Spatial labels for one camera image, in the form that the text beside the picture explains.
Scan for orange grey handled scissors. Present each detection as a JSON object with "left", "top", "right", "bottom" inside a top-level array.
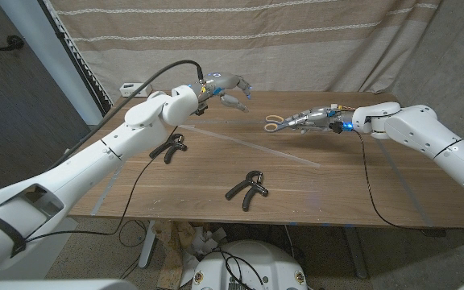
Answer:
[{"left": 263, "top": 114, "right": 297, "bottom": 133}]

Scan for black zigzag curtain rail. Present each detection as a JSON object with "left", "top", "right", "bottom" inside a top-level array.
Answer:
[{"left": 38, "top": 0, "right": 114, "bottom": 118}]

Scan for black looped base cable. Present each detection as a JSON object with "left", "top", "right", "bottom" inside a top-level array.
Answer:
[{"left": 213, "top": 249, "right": 265, "bottom": 289}]

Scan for black floor cable loop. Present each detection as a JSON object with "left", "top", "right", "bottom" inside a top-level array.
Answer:
[{"left": 118, "top": 219, "right": 148, "bottom": 249}]

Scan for black hand grip exerciser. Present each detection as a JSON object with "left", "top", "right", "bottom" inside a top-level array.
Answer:
[
  {"left": 148, "top": 134, "right": 189, "bottom": 165},
  {"left": 225, "top": 170, "right": 269, "bottom": 213}
]

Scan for white door frame post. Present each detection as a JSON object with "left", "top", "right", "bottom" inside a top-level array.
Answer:
[{"left": 0, "top": 0, "right": 104, "bottom": 126}]

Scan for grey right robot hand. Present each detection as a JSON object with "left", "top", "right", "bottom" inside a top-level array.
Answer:
[{"left": 286, "top": 106, "right": 356, "bottom": 135}]

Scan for white power strip box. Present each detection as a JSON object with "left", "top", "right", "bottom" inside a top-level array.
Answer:
[{"left": 119, "top": 82, "right": 154, "bottom": 98}]

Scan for brown cardboard piece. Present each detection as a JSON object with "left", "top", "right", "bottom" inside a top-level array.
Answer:
[{"left": 153, "top": 220, "right": 195, "bottom": 290}]

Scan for black door handle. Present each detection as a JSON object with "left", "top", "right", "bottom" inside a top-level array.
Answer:
[{"left": 0, "top": 35, "right": 26, "bottom": 52}]

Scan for grey table leg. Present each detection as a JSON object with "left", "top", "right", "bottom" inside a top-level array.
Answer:
[{"left": 342, "top": 226, "right": 370, "bottom": 280}]

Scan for beige striped curtain backdrop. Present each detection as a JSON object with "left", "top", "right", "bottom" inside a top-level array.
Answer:
[{"left": 42, "top": 0, "right": 445, "bottom": 104}]

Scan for thin black arm wire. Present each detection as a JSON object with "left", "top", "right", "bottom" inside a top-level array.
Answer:
[
  {"left": 24, "top": 126, "right": 180, "bottom": 244},
  {"left": 354, "top": 130, "right": 464, "bottom": 233}
]

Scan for white table leg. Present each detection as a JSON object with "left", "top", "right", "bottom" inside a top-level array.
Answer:
[{"left": 138, "top": 219, "right": 157, "bottom": 270}]

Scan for crumpled white paper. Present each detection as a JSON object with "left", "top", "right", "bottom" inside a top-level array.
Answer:
[{"left": 181, "top": 225, "right": 229, "bottom": 287}]

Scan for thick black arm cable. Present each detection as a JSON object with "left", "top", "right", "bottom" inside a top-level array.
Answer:
[{"left": 48, "top": 59, "right": 205, "bottom": 170}]

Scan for stretched clear tape strip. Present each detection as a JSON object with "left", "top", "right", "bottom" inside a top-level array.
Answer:
[{"left": 179, "top": 124, "right": 322, "bottom": 168}]

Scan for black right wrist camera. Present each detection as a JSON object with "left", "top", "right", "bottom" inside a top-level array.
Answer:
[{"left": 330, "top": 122, "right": 354, "bottom": 135}]

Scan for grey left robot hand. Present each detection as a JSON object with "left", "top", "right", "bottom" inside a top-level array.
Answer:
[{"left": 197, "top": 72, "right": 254, "bottom": 114}]

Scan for dark grey door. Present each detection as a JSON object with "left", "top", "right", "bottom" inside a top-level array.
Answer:
[{"left": 0, "top": 0, "right": 93, "bottom": 202}]

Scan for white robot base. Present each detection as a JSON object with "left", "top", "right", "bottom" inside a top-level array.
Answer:
[{"left": 191, "top": 240, "right": 309, "bottom": 290}]

